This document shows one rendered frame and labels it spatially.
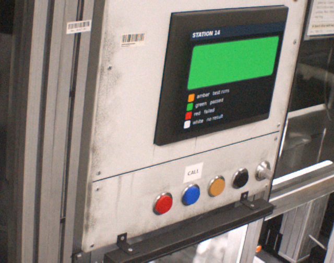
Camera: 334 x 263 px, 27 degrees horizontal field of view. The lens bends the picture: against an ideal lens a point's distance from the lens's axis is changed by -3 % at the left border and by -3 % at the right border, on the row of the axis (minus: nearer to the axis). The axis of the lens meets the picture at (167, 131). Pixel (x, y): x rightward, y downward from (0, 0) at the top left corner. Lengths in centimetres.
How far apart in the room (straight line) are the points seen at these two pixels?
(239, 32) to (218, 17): 5
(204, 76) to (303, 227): 94
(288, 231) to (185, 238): 83
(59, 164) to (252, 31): 36
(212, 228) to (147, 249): 14
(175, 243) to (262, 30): 36
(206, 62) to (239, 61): 7
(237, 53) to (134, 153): 22
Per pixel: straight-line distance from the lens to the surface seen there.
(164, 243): 110
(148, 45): 96
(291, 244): 194
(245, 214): 122
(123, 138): 99
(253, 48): 108
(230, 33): 103
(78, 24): 89
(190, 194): 113
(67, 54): 89
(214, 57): 102
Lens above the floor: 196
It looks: 23 degrees down
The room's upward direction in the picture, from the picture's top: 8 degrees clockwise
